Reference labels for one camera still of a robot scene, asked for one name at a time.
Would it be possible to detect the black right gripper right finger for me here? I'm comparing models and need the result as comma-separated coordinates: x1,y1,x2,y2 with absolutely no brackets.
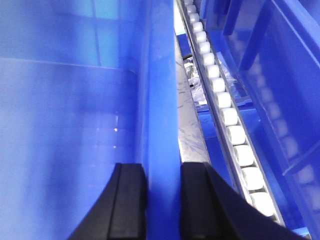
180,162,302,240

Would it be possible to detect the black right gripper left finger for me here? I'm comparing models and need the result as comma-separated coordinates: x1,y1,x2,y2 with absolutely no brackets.
69,163,148,240

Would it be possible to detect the large blue bin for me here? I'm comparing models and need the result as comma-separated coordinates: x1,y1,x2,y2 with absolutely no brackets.
0,0,181,240
195,0,320,240

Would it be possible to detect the white roller track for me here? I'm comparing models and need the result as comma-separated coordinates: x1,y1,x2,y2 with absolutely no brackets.
177,0,285,226

